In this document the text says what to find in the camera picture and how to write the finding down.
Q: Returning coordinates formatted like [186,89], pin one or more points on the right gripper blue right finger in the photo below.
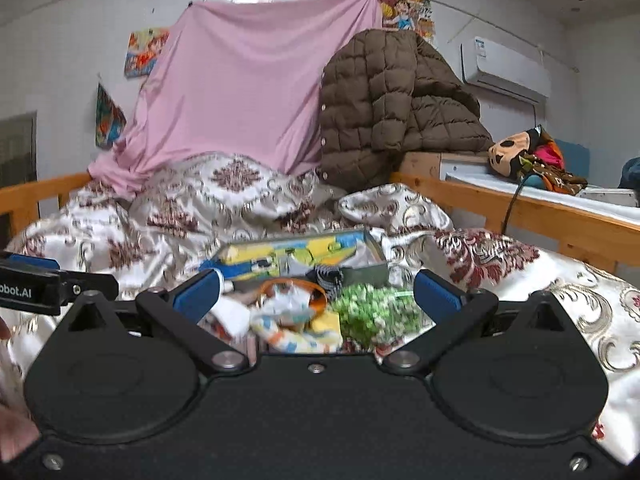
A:
[436,297]

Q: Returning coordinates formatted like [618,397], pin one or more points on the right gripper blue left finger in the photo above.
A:
[195,297]

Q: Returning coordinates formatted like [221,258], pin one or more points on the white cloth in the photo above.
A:
[232,310]

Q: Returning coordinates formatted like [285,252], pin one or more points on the orange trimmed cloth bib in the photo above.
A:
[291,301]

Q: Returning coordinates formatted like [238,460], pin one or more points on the striped colourful sock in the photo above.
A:
[321,335]

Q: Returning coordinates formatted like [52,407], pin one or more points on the person's left hand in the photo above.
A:
[18,431]

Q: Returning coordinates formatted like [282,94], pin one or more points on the jar of green white beads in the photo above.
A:
[374,317]

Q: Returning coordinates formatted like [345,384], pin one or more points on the floral satin bedspread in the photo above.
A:
[94,233]

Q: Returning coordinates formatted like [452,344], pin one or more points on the green box with cartoon cloth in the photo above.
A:
[249,264]

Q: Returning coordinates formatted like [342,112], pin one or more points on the floral satin pillow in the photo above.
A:
[233,197]

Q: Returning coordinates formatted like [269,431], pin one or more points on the black white striped sock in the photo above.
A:
[330,278]

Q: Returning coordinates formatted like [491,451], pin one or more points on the mouse plush toy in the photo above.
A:
[532,156]

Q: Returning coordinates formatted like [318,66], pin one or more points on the colourful kite poster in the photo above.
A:
[110,119]

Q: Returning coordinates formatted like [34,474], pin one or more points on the brown quilted puffer jacket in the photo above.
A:
[387,93]

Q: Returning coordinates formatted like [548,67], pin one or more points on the pink hanging sheet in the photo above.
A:
[239,79]

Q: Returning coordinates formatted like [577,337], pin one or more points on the white air conditioner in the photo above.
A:
[494,67]

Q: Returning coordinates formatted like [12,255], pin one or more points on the colourful cartoon poster left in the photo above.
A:
[144,47]

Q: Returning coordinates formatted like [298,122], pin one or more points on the cartoon poster top right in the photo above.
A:
[415,15]

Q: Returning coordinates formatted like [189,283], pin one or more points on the wooden bed frame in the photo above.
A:
[582,235]

